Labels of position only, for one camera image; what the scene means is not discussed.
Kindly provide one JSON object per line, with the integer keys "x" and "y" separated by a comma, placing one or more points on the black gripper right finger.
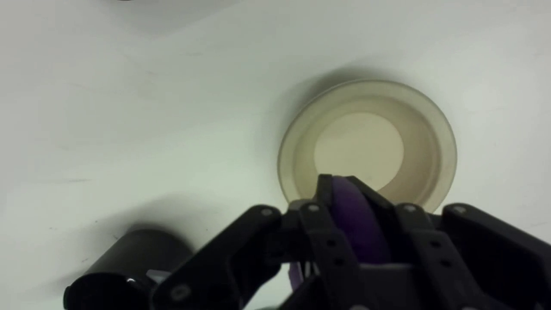
{"x": 469, "y": 258}

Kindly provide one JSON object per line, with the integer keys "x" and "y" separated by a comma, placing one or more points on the black cylinder object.
{"x": 128, "y": 273}

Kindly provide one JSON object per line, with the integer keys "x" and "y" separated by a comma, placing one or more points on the beige round plate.
{"x": 388, "y": 135}

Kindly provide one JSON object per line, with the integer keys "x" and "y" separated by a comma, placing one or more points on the purple plush toy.
{"x": 354, "y": 218}

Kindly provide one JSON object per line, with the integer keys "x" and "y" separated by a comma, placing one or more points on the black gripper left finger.
{"x": 228, "y": 271}

